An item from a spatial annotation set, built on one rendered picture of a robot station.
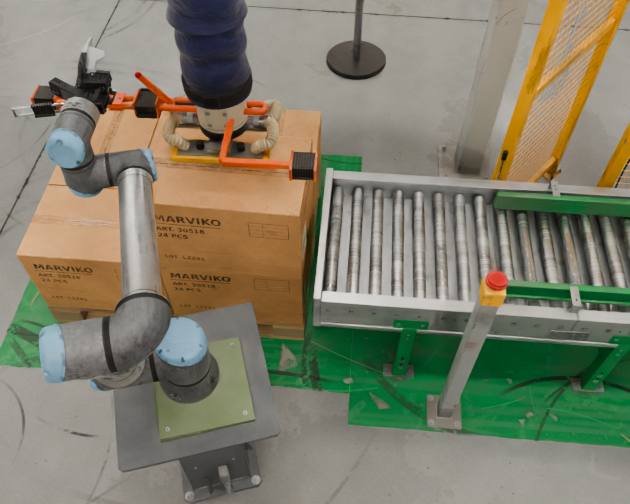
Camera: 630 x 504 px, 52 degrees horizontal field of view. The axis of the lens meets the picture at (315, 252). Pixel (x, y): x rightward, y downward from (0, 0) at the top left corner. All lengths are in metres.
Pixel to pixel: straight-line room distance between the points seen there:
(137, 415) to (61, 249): 0.97
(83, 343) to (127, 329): 0.09
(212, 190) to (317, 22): 2.67
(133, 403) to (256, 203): 0.80
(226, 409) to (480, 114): 2.09
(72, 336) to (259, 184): 1.20
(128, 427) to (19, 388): 1.16
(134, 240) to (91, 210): 1.47
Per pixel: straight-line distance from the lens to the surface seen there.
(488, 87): 3.37
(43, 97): 2.40
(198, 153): 2.24
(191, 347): 1.89
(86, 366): 1.35
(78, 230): 2.92
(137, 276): 1.44
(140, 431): 2.14
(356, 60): 4.45
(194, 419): 2.09
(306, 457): 2.83
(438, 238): 2.75
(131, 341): 1.33
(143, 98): 2.30
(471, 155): 3.68
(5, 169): 4.14
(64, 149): 1.67
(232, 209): 2.30
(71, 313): 3.24
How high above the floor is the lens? 2.68
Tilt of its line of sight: 53 degrees down
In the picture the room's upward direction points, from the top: straight up
